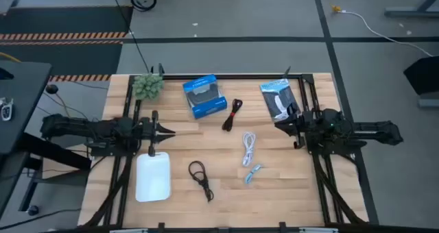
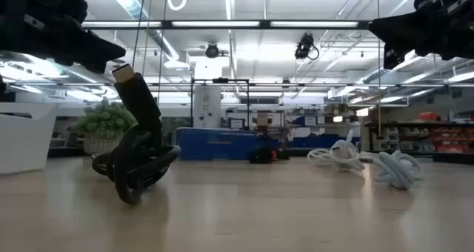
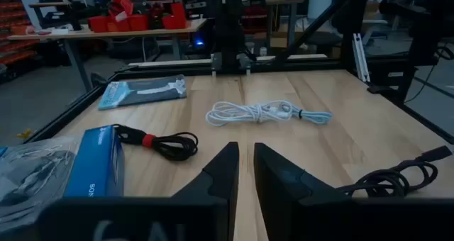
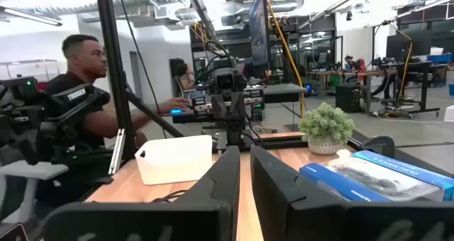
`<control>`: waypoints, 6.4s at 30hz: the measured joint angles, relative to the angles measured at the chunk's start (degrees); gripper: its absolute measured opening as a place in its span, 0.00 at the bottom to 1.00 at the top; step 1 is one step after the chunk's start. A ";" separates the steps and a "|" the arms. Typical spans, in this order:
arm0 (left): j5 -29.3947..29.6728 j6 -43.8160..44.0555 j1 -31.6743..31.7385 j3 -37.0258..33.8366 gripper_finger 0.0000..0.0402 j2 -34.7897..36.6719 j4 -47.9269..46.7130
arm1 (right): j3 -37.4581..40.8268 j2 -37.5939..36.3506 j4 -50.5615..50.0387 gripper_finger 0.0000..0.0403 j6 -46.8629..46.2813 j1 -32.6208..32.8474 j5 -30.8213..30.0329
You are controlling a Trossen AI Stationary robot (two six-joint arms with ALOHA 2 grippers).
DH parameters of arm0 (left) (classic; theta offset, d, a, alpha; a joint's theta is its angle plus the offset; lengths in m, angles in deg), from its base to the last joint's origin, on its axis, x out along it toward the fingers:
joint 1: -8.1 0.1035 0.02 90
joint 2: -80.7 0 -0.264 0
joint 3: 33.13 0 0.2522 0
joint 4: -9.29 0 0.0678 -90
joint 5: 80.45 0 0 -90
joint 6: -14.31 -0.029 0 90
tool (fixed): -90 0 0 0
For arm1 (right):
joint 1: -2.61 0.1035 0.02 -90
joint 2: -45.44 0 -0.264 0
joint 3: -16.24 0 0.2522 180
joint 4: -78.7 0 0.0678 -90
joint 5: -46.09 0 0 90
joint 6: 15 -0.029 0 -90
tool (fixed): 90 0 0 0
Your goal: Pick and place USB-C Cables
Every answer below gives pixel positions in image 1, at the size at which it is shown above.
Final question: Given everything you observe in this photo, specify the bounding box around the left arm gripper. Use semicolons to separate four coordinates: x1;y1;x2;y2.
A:
139;110;176;158

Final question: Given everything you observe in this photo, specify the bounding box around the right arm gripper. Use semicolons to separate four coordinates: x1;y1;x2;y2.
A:
274;104;316;150

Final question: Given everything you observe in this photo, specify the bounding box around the white USB-C cable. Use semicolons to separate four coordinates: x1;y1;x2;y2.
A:
241;131;257;168

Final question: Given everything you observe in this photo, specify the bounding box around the black USB-C cable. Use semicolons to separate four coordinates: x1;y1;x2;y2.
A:
187;160;215;203

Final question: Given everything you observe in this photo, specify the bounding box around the light blue USB-C cable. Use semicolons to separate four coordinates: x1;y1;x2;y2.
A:
244;163;265;185

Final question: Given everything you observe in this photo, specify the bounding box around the bagged black item with label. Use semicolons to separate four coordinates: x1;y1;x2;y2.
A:
259;77;302;122

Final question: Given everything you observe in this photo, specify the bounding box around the white plastic bin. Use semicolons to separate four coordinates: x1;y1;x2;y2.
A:
134;151;172;203

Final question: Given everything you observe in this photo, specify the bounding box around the green potted artificial plant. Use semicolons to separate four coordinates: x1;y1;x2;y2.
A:
132;73;165;101

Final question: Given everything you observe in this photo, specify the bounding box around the blue retail box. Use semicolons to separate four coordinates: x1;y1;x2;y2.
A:
182;74;228;120

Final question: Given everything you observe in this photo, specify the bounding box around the black angular floor object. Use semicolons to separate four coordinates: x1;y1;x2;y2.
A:
403;55;439;97

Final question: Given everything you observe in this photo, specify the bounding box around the black desk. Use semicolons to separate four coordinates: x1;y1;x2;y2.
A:
0;60;93;217

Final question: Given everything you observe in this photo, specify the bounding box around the black mat with hazard stripes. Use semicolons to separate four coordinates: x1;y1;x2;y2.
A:
0;5;134;83

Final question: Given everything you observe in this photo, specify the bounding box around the grey table foot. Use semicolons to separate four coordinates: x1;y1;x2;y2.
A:
383;0;439;20

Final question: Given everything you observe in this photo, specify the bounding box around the black cable with red tie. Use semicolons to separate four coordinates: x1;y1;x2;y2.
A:
221;98;244;132

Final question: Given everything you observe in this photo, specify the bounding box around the black aluminium table frame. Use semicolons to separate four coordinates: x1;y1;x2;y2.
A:
81;65;380;233

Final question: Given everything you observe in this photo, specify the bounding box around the long black floor cable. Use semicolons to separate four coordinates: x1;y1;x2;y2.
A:
108;0;152;73

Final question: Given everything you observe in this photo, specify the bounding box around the white floor cable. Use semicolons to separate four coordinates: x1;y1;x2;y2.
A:
339;9;435;58

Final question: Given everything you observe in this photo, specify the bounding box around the black coiled floor cable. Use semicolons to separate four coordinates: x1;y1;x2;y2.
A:
130;0;158;12

